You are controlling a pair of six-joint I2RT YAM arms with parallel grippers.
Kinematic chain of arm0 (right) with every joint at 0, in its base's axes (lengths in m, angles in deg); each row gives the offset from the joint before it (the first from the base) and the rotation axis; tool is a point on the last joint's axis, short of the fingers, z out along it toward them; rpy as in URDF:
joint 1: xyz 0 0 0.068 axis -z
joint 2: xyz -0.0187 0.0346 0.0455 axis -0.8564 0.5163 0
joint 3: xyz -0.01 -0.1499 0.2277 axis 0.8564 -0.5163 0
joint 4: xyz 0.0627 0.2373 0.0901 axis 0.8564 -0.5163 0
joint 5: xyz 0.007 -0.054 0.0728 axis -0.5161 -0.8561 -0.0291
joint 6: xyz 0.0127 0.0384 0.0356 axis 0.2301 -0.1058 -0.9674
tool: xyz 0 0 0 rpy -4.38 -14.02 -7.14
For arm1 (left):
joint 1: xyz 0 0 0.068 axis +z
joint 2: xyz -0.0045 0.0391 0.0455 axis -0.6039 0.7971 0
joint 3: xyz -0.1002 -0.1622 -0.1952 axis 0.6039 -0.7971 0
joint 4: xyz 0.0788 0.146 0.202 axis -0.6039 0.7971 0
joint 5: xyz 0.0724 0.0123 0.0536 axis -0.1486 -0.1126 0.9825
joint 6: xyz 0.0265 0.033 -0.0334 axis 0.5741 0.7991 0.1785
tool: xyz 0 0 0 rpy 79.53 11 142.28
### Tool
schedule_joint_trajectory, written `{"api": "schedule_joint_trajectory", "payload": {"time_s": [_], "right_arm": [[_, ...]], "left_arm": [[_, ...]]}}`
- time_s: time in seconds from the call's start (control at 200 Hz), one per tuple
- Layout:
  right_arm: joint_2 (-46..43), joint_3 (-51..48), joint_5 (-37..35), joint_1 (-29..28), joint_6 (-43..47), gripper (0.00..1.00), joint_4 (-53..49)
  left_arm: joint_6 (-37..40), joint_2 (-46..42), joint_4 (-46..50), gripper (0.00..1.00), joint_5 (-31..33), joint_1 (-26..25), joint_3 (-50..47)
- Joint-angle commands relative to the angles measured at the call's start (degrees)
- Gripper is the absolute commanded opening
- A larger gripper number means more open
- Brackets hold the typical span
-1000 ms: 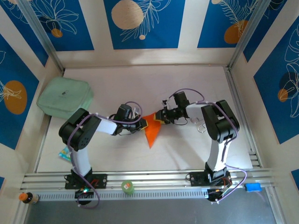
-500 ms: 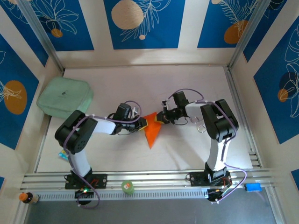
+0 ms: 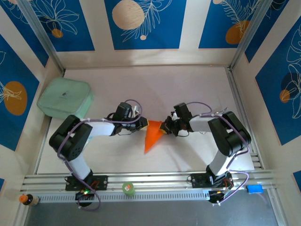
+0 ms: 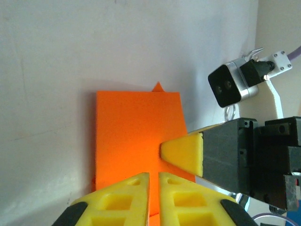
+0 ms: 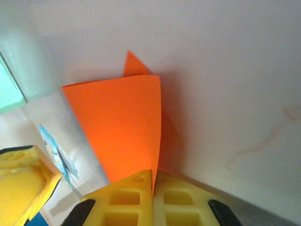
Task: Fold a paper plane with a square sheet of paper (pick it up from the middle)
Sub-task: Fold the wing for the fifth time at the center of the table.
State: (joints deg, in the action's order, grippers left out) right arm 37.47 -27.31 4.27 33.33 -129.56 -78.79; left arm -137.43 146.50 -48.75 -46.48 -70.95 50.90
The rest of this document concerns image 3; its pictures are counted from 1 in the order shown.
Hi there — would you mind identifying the orange cloth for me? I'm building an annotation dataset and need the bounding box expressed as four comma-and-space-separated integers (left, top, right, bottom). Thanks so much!
143, 120, 165, 155

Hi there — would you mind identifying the green can with orange label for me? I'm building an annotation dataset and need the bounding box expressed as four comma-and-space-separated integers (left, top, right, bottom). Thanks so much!
121, 181, 136, 196

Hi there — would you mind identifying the mint green zip pouch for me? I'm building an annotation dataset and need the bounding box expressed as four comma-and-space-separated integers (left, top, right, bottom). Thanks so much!
37, 78, 95, 122

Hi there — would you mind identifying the black controller board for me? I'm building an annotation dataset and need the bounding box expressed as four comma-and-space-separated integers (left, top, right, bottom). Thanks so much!
207, 190, 227, 204
74, 190, 95, 203

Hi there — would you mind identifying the blue box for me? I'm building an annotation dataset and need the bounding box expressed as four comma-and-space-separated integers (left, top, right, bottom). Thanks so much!
246, 185, 263, 195

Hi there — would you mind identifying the bottle with orange cap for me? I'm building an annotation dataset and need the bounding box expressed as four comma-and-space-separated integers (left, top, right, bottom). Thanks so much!
18, 193, 40, 207

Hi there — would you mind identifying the silver metal wire clip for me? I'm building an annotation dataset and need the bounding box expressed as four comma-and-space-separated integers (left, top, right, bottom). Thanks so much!
215, 107, 229, 117

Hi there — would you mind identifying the aluminium mounting rail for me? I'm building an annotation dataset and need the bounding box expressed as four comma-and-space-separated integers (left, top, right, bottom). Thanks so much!
20, 172, 278, 193

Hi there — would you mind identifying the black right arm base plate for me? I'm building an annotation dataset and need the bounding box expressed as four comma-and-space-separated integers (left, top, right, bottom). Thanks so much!
191, 173, 234, 189

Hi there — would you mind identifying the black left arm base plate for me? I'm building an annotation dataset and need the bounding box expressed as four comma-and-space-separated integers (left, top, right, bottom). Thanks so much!
64, 175, 109, 192

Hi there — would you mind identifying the aluminium side rail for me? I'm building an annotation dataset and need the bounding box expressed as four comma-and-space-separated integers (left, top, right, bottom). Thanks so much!
226, 67, 263, 169

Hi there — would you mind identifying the slotted grey cable duct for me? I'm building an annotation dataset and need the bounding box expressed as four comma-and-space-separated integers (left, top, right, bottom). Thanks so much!
35, 191, 212, 203

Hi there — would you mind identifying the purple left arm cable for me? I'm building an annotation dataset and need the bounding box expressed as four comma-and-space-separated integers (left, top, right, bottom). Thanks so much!
57, 99, 142, 212

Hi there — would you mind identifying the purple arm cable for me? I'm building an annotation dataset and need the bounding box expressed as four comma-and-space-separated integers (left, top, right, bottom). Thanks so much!
57, 99, 142, 212
185, 101, 250, 206

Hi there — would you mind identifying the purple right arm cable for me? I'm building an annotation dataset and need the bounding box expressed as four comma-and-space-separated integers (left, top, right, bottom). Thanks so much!
185, 101, 250, 206

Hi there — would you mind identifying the aluminium frame post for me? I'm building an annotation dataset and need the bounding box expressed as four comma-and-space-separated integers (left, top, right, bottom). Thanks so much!
17, 0, 65, 74
229, 0, 276, 72

